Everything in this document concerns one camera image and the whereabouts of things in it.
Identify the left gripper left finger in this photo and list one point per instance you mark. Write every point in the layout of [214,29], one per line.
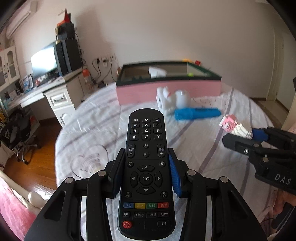
[60,218]

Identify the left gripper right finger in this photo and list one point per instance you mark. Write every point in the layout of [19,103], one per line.
[214,206]

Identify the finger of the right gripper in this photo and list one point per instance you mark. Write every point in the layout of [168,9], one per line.
[239,144]
[274,136]

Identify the pink white brick toy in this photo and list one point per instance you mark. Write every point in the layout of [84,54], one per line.
[231,124]

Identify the blue flashlight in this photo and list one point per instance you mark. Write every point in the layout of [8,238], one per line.
[196,113]

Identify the black remote control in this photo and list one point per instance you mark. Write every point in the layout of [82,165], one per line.
[146,204]

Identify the white bear figurine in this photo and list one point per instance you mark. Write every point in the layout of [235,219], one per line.
[165,100]

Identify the red decorated box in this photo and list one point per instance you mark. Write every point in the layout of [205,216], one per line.
[196,62]

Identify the black office chair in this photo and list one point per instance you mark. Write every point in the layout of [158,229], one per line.
[16,134]

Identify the white cup in box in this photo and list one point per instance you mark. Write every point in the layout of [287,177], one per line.
[157,72]

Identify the white desk with drawers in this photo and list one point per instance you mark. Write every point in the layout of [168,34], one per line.
[64,95]

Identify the pink storage box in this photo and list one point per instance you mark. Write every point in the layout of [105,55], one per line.
[135,85]

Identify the orange cap bottle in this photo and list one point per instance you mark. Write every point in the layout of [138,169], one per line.
[86,75]

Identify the black computer monitor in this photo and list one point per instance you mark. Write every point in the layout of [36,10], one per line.
[44,61]

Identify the white glass door cabinet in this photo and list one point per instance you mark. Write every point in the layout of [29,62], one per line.
[9,71]

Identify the black computer tower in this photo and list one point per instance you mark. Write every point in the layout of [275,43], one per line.
[67,56]

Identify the black box stack with red item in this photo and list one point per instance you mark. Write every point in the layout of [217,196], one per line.
[65,29]

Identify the white air conditioner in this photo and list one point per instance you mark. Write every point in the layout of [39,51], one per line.
[27,10]

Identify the wall power outlet with cables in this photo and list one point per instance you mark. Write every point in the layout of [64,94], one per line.
[105,68]

